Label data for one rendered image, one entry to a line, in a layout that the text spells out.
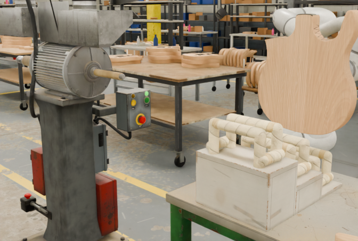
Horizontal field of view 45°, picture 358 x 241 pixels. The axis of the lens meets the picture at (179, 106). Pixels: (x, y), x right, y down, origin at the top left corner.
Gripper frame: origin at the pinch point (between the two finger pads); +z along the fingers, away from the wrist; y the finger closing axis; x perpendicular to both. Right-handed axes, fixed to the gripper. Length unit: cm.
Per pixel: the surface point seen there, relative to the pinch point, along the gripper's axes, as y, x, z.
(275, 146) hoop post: -8.7, -14.6, 32.3
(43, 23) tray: 125, 16, 32
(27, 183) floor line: 282, -131, -22
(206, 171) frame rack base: 9.3, -24.8, 41.7
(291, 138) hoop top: -4.0, -16.9, 16.0
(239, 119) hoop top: 4.6, -9.2, 32.2
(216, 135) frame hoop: 7.3, -13.5, 39.6
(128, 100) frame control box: 96, -22, 5
